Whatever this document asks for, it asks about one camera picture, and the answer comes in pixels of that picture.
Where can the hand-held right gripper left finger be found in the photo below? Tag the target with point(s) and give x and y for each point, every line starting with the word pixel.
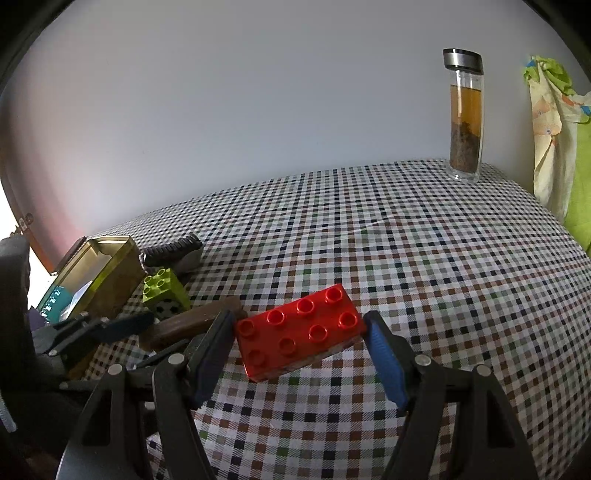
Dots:
pixel 210 364

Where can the red toy brick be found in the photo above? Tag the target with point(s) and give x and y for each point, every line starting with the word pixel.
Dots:
pixel 295 337

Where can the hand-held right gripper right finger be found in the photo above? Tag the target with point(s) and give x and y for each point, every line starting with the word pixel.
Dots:
pixel 388 364

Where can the white crumpled paper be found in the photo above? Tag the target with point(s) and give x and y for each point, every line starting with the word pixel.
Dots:
pixel 84 291

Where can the teal toy brick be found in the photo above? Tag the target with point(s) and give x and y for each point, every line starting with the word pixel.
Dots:
pixel 55 300

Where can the green toy brick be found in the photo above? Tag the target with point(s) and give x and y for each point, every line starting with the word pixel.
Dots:
pixel 166 288

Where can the long brown block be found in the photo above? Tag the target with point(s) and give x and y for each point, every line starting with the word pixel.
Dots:
pixel 184 323

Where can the gold tin box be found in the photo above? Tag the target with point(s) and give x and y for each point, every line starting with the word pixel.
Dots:
pixel 115 281

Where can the purple block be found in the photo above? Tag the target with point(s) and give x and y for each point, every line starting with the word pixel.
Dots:
pixel 36 321

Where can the green yellow printed cloth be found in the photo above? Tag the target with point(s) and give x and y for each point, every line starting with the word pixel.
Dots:
pixel 554 152

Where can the checkered tablecloth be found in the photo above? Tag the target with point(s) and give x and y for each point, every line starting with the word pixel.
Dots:
pixel 392 240

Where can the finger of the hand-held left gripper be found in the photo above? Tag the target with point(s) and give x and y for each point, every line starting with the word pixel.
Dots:
pixel 138 376
pixel 120 325

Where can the glass tea bottle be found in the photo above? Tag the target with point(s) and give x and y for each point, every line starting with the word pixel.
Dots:
pixel 465 134

